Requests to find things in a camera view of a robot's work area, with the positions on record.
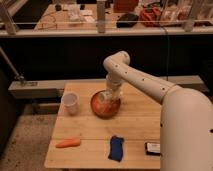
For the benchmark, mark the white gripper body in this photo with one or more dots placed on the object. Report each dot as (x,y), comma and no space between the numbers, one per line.
(113,91)

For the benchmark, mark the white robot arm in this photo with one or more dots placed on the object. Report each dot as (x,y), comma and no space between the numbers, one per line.
(186,119)

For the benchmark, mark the orange ceramic bowl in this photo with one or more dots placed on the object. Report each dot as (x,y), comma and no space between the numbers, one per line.
(104,109)

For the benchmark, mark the white paper cup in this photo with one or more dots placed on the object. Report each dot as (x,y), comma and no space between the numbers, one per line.
(70,102)

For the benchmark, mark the wooden table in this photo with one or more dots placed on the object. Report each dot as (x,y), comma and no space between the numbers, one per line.
(138,122)

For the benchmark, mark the blue cloth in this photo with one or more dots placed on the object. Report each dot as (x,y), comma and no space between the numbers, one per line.
(116,148)

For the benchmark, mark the black case on bench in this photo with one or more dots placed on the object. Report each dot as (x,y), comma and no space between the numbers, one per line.
(127,20)

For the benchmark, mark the orange carrot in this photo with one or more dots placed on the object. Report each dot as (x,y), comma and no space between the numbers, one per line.
(74,142)

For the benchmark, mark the black and white box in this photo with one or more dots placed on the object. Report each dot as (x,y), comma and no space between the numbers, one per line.
(152,148)

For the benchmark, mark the grey metal tripod leg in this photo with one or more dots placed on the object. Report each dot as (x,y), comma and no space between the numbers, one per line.
(17,75)

